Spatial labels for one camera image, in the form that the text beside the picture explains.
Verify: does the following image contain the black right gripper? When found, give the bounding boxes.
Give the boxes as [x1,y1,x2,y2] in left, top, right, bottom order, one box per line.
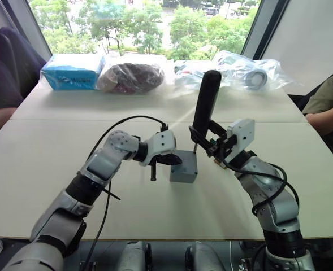
[188,119,239,169]

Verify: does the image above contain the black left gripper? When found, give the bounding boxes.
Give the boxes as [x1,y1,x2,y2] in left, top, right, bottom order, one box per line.
[150,154,183,182]

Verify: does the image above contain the grey box with lid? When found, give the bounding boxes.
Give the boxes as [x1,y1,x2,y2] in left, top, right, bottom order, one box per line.
[169,150,198,184]

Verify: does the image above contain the black electric screwdriver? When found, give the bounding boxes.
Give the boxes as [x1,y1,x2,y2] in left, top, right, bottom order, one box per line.
[192,69,222,155]

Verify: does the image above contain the clear bag of pale parts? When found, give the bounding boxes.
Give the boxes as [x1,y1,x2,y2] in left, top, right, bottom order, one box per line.
[172,58,221,91]

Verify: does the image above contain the clear bag with white rolls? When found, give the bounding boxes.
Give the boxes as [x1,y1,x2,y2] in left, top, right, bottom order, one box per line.
[212,50,295,91]

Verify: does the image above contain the grey rounded shape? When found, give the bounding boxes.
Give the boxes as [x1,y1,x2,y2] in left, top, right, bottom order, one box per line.
[184,242,221,271]
[117,240,153,271]

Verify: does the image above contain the bag of dark red items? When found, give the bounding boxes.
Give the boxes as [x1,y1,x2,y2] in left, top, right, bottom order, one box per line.
[96,62,166,94]

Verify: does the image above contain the person in olive shirt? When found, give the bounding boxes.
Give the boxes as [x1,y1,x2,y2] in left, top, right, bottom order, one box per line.
[301,71,333,168]

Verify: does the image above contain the blue carton in plastic bag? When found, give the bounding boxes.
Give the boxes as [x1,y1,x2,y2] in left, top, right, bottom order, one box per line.
[40,53,107,91]

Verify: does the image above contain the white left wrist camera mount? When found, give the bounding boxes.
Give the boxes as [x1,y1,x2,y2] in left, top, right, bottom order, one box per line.
[139,130,178,167]

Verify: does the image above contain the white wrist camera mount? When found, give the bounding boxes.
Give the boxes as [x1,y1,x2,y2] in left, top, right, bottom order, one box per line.
[139,130,178,167]
[226,118,256,165]

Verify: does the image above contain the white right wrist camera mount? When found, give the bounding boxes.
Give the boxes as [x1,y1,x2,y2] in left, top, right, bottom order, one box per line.
[226,118,256,165]

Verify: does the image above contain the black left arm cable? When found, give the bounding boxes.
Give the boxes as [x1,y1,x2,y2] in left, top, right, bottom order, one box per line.
[80,115,168,271]

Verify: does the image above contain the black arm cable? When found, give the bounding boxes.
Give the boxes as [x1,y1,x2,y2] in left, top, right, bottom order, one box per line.
[219,158,300,217]
[80,115,168,271]

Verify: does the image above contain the black cable tie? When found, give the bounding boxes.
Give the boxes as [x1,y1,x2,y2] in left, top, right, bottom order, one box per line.
[103,188,122,202]

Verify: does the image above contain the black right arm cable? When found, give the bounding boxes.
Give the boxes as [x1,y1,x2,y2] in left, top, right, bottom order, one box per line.
[219,158,300,217]

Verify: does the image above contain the window with dark frame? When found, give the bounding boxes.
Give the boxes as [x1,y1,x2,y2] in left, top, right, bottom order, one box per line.
[6,0,291,62]

